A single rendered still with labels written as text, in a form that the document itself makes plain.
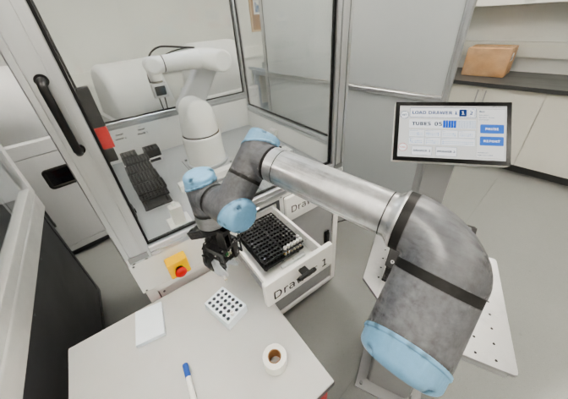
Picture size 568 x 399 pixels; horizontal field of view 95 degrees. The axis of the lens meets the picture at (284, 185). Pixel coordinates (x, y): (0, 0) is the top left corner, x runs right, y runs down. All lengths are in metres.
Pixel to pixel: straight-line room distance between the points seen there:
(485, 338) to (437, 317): 0.71
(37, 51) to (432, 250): 0.83
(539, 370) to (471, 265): 1.73
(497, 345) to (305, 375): 0.58
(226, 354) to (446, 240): 0.75
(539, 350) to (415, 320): 1.81
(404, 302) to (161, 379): 0.78
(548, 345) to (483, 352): 1.18
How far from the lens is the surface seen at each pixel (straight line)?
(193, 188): 0.60
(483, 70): 3.81
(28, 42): 0.80
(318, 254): 0.94
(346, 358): 1.77
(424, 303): 0.40
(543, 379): 2.10
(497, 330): 1.14
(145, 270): 1.08
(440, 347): 0.41
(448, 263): 0.39
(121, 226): 0.95
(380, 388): 1.73
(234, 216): 0.52
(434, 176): 1.67
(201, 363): 0.98
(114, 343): 1.13
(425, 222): 0.40
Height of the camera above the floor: 1.62
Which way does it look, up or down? 33 degrees down
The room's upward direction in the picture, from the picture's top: 4 degrees counter-clockwise
